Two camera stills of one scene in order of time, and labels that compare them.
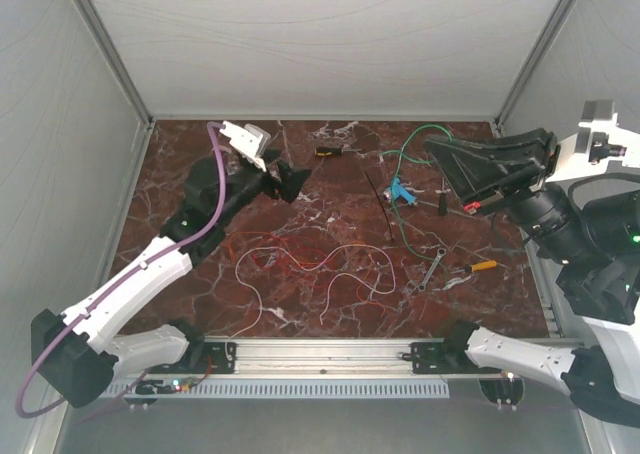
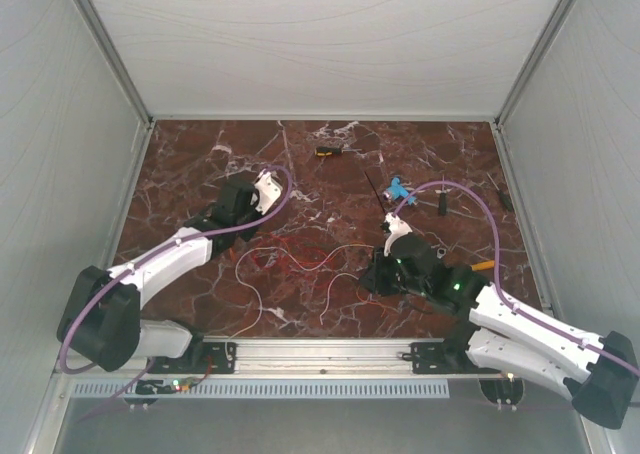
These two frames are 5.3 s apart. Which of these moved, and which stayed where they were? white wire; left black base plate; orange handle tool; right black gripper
Moved: right black gripper
Stayed: orange handle tool; white wire; left black base plate
